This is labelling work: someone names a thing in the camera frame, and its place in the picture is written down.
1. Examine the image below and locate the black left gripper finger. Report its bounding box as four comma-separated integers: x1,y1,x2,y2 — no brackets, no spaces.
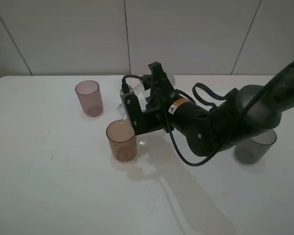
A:
148,62,174,98

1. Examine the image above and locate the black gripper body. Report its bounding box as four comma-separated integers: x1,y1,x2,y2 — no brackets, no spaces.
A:
150,88,208,134

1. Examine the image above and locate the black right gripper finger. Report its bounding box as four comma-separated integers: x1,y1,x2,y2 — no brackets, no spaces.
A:
138,75,159,111

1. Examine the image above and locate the clear plastic water bottle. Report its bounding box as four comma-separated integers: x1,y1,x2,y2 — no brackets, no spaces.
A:
116,74,175,122

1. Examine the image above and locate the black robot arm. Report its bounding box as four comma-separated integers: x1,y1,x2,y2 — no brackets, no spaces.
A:
132,61,294,159

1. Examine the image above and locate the pink translucent plastic cup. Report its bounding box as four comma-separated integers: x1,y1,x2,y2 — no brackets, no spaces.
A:
75,80,103,117

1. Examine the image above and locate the brown translucent plastic cup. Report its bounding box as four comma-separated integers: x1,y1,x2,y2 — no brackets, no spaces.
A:
106,120,137,162

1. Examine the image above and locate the grey translucent plastic cup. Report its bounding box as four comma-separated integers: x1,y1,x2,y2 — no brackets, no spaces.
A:
234,130,277,165

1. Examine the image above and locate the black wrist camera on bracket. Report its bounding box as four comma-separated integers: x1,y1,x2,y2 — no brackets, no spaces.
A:
120,90,165,136

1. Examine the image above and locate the black camera cable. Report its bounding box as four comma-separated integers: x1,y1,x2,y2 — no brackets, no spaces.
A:
122,74,292,167

